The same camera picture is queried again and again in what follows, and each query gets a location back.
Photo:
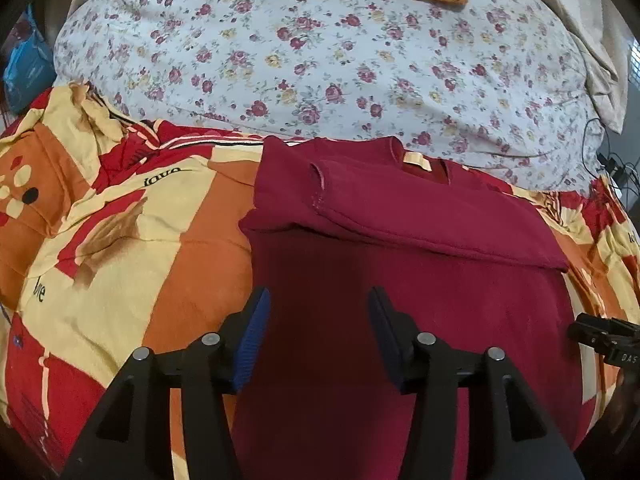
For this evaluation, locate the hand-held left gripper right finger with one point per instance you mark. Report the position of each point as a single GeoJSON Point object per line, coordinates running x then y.
{"type": "Point", "coordinates": [387, 340]}

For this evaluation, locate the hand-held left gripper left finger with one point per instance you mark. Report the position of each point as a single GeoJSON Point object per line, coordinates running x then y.
{"type": "Point", "coordinates": [252, 340]}

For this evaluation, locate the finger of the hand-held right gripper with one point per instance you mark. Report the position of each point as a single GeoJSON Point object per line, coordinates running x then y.
{"type": "Point", "coordinates": [585, 332]}

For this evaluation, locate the maroon shirt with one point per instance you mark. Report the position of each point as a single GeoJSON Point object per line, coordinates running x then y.
{"type": "Point", "coordinates": [400, 240]}

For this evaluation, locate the red orange yellow printed blanket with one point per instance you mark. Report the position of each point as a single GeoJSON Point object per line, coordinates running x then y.
{"type": "Point", "coordinates": [125, 240]}

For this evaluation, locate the black plug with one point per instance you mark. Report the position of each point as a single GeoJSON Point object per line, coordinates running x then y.
{"type": "Point", "coordinates": [607, 162]}

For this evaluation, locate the white floral quilt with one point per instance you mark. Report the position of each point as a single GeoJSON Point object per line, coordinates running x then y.
{"type": "Point", "coordinates": [325, 60]}

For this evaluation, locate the blue plastic bag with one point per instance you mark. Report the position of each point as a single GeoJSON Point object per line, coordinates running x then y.
{"type": "Point", "coordinates": [27, 70]}

